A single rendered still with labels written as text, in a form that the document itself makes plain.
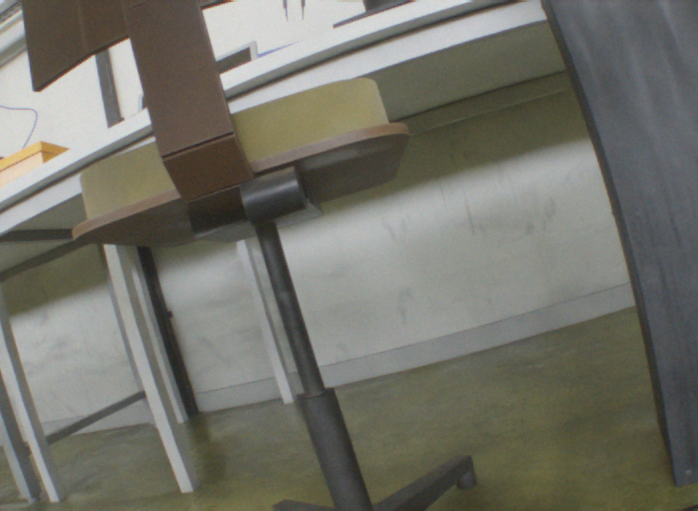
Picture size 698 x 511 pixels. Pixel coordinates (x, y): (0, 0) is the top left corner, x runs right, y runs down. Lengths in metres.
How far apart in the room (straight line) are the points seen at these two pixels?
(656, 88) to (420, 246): 1.41
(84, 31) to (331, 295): 1.69
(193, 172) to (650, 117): 0.56
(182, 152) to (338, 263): 1.63
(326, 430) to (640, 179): 0.52
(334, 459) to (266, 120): 0.42
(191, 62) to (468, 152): 1.61
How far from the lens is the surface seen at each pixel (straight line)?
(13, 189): 1.59
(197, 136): 0.48
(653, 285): 0.76
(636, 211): 0.74
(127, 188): 0.58
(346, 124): 0.53
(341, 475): 0.72
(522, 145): 2.03
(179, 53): 0.50
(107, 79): 2.63
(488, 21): 1.18
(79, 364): 2.81
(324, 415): 0.70
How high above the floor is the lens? 0.44
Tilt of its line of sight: level
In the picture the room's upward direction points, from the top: 16 degrees counter-clockwise
